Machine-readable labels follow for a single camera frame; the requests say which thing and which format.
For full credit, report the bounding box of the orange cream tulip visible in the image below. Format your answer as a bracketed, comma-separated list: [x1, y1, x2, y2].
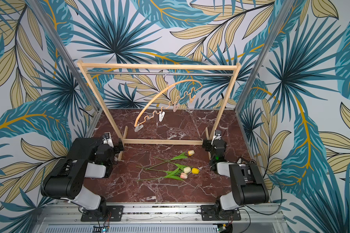
[145, 150, 195, 170]

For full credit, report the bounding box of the pink tulip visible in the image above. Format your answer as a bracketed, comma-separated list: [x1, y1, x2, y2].
[138, 172, 188, 181]

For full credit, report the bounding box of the yellow tulip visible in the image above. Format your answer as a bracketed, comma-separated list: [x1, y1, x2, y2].
[175, 164, 199, 174]

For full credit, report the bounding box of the curved wooden clip hanger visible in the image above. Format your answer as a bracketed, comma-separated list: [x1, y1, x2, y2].
[134, 72, 203, 132]

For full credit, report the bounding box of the wooden clothes rack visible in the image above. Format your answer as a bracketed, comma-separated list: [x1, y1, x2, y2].
[77, 60, 242, 148]

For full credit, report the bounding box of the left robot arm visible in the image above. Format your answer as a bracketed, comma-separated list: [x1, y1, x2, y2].
[40, 134, 124, 223]

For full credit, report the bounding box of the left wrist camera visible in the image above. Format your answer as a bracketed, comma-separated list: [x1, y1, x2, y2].
[103, 132, 114, 148]

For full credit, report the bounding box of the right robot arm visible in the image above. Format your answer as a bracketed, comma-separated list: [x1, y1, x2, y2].
[201, 139, 269, 221]

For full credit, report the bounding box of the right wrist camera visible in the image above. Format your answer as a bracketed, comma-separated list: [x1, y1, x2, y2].
[212, 130, 222, 145]

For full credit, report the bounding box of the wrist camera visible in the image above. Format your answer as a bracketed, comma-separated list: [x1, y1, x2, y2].
[103, 132, 114, 148]
[212, 130, 222, 145]

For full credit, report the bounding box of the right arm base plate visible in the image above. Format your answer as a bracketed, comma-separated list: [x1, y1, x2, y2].
[200, 205, 241, 221]

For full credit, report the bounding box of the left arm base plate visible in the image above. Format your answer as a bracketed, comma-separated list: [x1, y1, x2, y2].
[81, 205, 123, 222]

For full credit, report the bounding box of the cream white tulip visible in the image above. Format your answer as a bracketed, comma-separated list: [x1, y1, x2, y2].
[137, 163, 192, 174]

